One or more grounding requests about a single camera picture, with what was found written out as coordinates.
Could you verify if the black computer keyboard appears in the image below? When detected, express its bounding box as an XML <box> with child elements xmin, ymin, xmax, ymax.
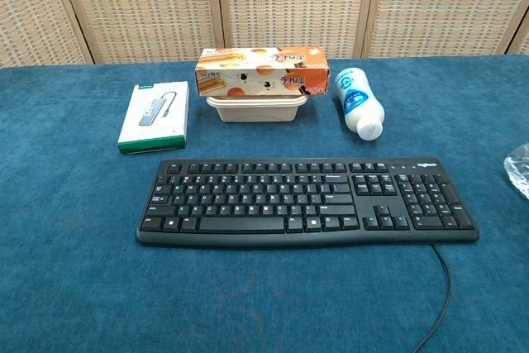
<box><xmin>135</xmin><ymin>157</ymin><xmax>481</xmax><ymax>250</ymax></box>

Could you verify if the bamboo folding screen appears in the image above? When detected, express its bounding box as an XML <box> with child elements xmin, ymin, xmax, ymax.
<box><xmin>0</xmin><ymin>0</ymin><xmax>529</xmax><ymax>69</ymax></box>

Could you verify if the beige plastic container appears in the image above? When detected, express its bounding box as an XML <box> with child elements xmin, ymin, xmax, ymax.
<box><xmin>205</xmin><ymin>93</ymin><xmax>310</xmax><ymax>124</ymax></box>

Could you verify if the orange snack box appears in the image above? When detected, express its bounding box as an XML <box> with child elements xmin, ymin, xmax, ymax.
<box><xmin>194</xmin><ymin>46</ymin><xmax>331</xmax><ymax>98</ymax></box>

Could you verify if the white blue label bottle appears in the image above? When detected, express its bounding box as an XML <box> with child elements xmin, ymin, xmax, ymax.
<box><xmin>333</xmin><ymin>67</ymin><xmax>386</xmax><ymax>141</ymax></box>

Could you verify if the white green usb hub box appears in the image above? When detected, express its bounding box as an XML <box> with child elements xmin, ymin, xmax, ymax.
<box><xmin>117</xmin><ymin>81</ymin><xmax>191</xmax><ymax>156</ymax></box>

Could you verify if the blue felt table cloth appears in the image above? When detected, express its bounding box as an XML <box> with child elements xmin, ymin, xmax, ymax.
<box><xmin>0</xmin><ymin>53</ymin><xmax>529</xmax><ymax>353</ymax></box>

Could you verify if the clear plastic water bottle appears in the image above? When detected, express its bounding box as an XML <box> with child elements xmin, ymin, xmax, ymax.
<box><xmin>503</xmin><ymin>144</ymin><xmax>529</xmax><ymax>202</ymax></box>

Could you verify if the thin black cable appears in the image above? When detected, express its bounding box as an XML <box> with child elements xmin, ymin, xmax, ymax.
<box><xmin>412</xmin><ymin>243</ymin><xmax>453</xmax><ymax>353</ymax></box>

